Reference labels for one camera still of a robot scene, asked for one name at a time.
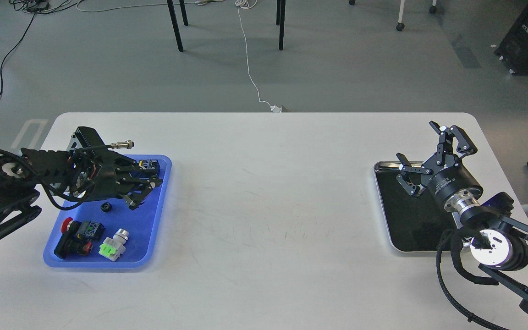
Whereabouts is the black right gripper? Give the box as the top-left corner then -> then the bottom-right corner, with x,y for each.
396,121 -> 483,214

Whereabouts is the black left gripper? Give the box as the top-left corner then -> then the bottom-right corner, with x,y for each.
88,156 -> 163,210

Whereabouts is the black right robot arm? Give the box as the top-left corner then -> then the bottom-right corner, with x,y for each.
396,121 -> 528,330

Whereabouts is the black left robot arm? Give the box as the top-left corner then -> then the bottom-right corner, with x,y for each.
0,126 -> 166,240

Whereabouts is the blue plastic tray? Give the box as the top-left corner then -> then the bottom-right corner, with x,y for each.
43,154 -> 172,271

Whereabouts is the silver metal tray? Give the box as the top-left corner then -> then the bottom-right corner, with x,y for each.
374,161 -> 460,254

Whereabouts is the red emergency stop button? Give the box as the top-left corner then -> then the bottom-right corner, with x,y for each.
53,217 -> 105,259

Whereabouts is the white office chair base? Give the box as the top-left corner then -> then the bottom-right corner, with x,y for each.
347,0 -> 441,33

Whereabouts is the green push button switch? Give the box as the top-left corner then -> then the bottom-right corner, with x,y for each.
138,159 -> 160,176

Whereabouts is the green white switch module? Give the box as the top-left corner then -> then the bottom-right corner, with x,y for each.
98,228 -> 129,262

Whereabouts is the black cable on floor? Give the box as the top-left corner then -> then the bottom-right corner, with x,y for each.
0,0 -> 74,152

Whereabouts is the white cable on floor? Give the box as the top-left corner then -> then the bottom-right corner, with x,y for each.
76,0 -> 283,113

